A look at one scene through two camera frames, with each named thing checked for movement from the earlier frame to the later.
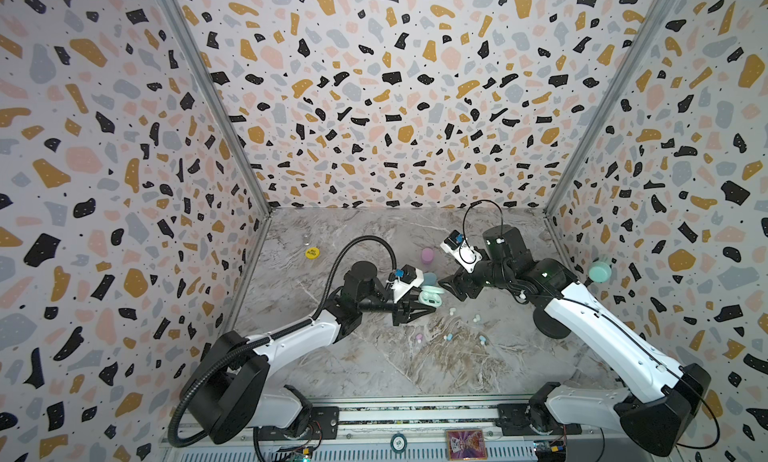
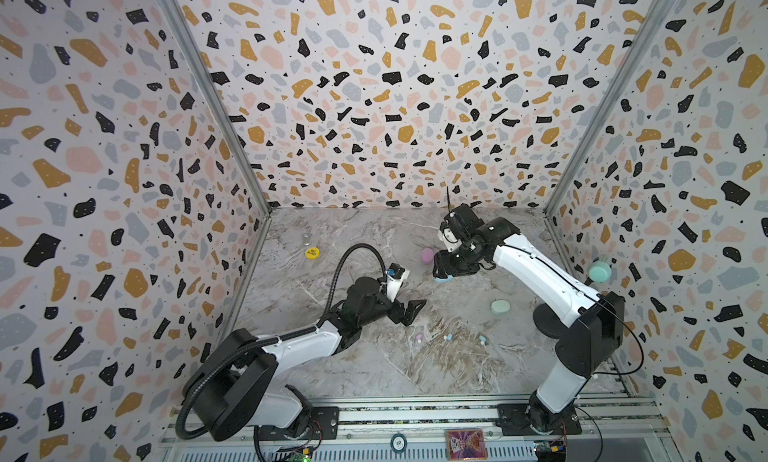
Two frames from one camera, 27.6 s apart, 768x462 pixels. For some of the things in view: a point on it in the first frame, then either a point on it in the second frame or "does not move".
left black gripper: x=406 y=311 does not move
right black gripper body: x=469 y=277 → x=444 y=264
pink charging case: x=427 y=255 does not move
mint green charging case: x=431 y=296 → x=500 y=306
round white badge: x=398 y=443 does not move
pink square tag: x=466 y=445 does not move
